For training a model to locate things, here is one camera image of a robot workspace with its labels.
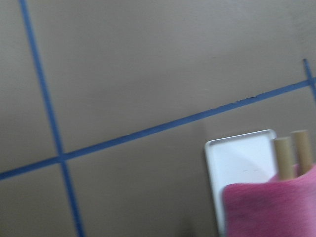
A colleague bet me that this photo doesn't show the white rack tray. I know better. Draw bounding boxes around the white rack tray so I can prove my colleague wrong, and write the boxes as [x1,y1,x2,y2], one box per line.
[204,129,277,237]

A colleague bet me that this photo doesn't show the pink cleaning cloth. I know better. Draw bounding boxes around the pink cleaning cloth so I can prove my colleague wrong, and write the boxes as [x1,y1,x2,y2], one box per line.
[222,167,316,237]

